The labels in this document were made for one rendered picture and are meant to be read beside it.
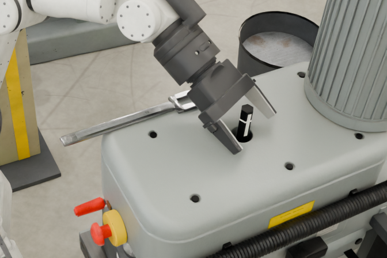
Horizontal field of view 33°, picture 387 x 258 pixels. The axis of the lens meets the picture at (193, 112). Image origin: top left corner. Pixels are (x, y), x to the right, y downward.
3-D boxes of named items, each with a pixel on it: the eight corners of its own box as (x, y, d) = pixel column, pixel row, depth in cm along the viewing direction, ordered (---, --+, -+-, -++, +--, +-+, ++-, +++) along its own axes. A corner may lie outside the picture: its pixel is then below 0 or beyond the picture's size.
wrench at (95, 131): (66, 152, 102) (65, 148, 102) (57, 135, 104) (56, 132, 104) (199, 107, 112) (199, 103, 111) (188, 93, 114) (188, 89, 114)
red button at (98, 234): (97, 252, 107) (97, 238, 104) (88, 234, 109) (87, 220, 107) (116, 245, 108) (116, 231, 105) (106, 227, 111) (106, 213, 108)
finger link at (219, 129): (234, 154, 104) (209, 124, 104) (245, 147, 102) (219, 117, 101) (229, 159, 103) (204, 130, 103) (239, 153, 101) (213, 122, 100)
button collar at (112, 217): (116, 253, 108) (116, 232, 104) (102, 227, 112) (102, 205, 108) (127, 249, 109) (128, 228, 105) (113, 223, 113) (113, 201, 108)
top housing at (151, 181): (154, 298, 103) (158, 241, 92) (91, 181, 119) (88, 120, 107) (379, 199, 121) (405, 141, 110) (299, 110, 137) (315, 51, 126)
